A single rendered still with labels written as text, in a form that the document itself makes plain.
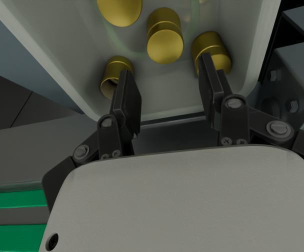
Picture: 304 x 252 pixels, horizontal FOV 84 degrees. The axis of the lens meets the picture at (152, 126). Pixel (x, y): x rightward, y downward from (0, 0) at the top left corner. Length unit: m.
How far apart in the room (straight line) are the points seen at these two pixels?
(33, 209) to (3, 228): 0.04
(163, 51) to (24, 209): 0.30
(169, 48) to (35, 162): 0.27
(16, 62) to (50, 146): 0.29
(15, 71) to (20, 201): 0.36
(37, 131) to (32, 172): 0.09
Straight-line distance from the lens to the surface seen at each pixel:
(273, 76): 0.19
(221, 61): 0.19
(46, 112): 0.85
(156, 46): 0.17
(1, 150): 0.43
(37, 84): 0.60
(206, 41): 0.20
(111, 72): 0.20
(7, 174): 0.38
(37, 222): 0.32
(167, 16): 0.18
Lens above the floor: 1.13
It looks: 36 degrees down
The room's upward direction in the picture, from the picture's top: 180 degrees counter-clockwise
